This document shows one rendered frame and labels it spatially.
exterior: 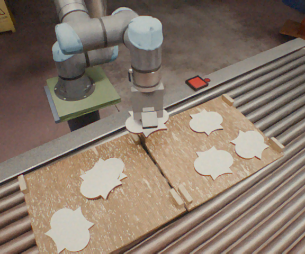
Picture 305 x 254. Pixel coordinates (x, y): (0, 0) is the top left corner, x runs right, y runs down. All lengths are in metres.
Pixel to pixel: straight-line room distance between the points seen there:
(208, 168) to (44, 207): 0.52
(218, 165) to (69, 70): 0.69
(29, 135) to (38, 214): 1.62
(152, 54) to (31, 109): 2.14
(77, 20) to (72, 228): 0.54
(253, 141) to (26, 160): 0.81
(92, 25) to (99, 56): 0.46
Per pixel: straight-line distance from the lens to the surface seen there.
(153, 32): 0.55
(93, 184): 0.79
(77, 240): 0.74
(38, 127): 2.42
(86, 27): 0.63
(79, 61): 1.07
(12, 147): 2.37
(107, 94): 1.14
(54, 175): 0.86
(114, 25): 0.64
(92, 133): 0.96
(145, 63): 0.59
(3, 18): 4.17
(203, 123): 0.95
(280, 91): 1.27
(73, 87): 1.12
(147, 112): 0.67
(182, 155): 0.86
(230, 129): 0.97
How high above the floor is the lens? 1.62
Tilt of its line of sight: 48 degrees down
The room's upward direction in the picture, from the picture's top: straight up
